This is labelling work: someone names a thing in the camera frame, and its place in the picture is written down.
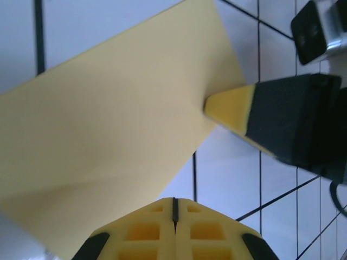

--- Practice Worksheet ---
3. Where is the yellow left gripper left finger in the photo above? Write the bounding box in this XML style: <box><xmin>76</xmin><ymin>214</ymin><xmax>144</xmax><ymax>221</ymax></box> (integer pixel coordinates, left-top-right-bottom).
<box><xmin>72</xmin><ymin>197</ymin><xmax>176</xmax><ymax>260</ymax></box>

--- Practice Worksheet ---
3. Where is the black right camera cable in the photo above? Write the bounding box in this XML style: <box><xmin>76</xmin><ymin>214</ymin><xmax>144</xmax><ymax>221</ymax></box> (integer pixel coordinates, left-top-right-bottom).
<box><xmin>328</xmin><ymin>180</ymin><xmax>347</xmax><ymax>217</ymax></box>

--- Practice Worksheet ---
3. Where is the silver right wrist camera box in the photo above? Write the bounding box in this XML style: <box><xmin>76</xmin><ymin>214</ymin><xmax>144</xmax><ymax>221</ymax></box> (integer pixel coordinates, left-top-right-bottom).
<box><xmin>290</xmin><ymin>0</ymin><xmax>347</xmax><ymax>66</ymax></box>

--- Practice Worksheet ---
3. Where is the yellow cloth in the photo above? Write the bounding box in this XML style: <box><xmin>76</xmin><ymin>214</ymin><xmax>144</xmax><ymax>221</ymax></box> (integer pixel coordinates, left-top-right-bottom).
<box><xmin>0</xmin><ymin>0</ymin><xmax>247</xmax><ymax>257</ymax></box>

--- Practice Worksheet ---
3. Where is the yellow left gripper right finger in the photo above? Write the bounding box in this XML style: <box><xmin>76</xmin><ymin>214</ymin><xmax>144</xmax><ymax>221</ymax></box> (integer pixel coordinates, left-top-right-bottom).
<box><xmin>175</xmin><ymin>197</ymin><xmax>280</xmax><ymax>260</ymax></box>

